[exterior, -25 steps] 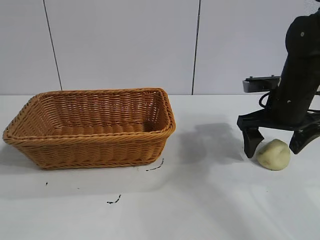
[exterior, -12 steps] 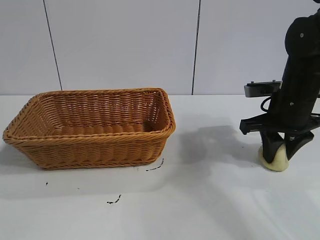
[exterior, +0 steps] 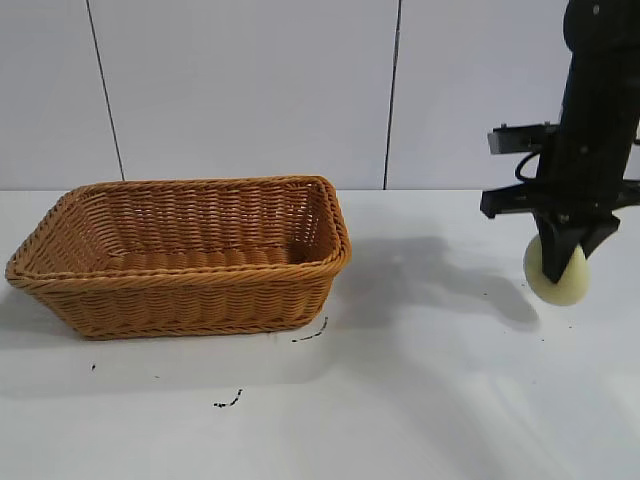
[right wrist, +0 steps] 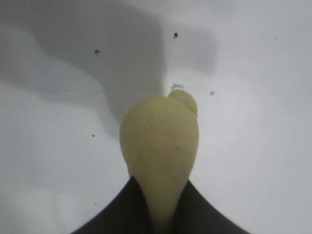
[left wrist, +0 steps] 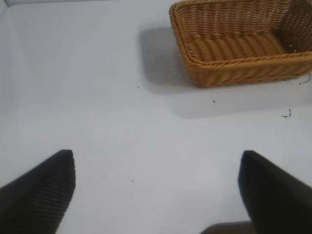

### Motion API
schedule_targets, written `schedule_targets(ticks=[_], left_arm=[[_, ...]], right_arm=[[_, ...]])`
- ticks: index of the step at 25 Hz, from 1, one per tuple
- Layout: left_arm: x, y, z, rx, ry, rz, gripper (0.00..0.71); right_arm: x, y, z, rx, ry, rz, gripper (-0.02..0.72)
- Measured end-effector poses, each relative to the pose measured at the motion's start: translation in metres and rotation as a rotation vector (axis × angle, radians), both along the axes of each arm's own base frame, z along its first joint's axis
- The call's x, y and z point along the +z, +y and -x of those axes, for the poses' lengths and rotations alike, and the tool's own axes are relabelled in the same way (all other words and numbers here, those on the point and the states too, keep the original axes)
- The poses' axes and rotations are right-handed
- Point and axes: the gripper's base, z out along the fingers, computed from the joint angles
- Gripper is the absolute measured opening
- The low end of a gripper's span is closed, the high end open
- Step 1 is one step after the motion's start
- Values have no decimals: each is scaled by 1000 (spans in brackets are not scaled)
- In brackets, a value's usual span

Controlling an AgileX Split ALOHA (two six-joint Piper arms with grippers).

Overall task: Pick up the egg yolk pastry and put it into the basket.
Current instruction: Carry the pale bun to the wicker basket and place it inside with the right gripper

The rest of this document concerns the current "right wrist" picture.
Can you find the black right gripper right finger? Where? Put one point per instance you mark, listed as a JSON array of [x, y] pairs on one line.
[[200, 214]]

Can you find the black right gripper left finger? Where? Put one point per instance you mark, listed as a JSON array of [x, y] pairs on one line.
[[122, 214]]

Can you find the pale yellow egg yolk pastry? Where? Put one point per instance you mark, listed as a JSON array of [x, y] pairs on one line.
[[159, 141]]

